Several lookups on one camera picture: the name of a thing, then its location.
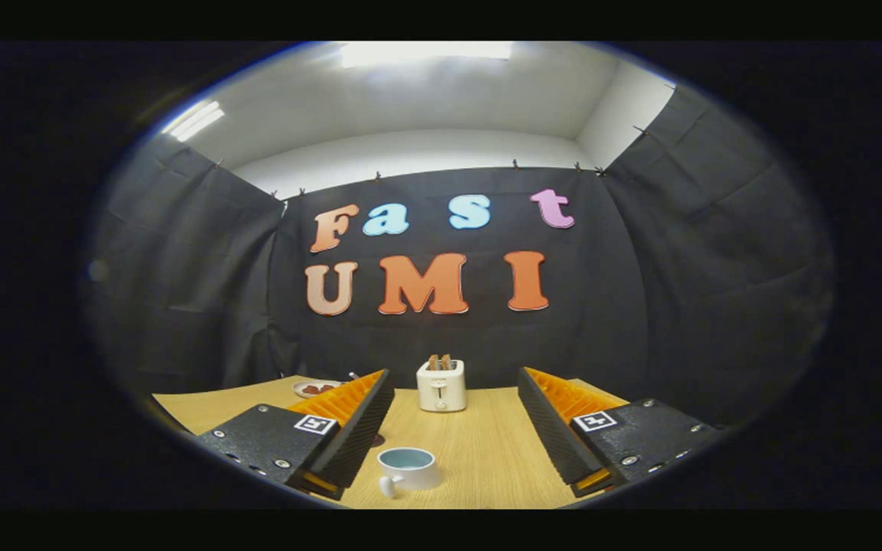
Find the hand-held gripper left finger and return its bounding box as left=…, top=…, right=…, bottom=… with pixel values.
left=194, top=368, right=396, bottom=503

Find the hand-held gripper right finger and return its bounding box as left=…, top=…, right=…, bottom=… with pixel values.
left=517, top=367, right=724, bottom=498

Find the white cup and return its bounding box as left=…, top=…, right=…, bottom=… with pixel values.
left=377, top=447, right=442, bottom=500

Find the white plate with red food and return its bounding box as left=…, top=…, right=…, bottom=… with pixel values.
left=292, top=379, right=342, bottom=399

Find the wooden table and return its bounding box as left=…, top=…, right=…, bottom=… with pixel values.
left=152, top=374, right=633, bottom=510

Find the white toaster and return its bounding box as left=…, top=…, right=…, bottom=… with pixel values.
left=416, top=360, right=467, bottom=413

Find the black backdrop cloth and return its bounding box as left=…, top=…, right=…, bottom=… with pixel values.
left=85, top=80, right=836, bottom=429

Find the striped ceiling light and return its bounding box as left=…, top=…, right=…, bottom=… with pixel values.
left=162, top=99, right=226, bottom=143

